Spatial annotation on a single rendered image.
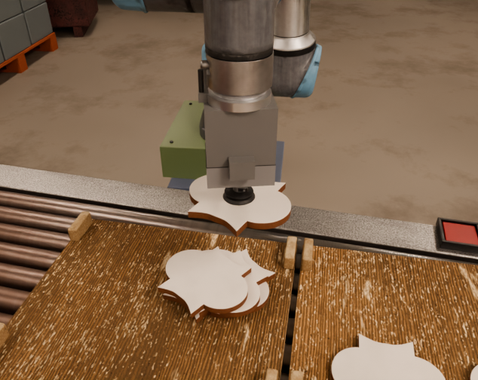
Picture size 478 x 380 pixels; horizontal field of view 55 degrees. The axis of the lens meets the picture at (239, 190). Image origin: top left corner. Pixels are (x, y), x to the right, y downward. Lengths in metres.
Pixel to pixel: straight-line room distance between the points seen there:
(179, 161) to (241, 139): 0.59
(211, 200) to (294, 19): 0.49
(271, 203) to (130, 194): 0.49
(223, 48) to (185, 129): 0.70
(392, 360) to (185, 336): 0.29
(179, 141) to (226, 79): 0.64
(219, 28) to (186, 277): 0.38
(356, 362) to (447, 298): 0.21
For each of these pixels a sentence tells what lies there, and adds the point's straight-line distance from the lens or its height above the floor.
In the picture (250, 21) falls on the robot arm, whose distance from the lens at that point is 0.49.
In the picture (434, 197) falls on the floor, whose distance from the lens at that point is 2.81.
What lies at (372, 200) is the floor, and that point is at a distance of 2.67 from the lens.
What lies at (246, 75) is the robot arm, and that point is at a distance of 0.50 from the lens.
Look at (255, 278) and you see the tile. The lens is 0.73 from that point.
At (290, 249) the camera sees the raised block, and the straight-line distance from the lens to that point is 0.79.
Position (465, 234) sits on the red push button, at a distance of 0.97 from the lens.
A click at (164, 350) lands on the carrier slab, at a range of 0.69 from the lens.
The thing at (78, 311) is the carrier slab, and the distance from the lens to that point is 0.77.
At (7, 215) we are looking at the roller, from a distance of 1.05.
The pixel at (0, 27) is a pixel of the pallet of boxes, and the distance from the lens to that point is 4.60.
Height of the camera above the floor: 1.48
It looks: 34 degrees down
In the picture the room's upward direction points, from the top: straight up
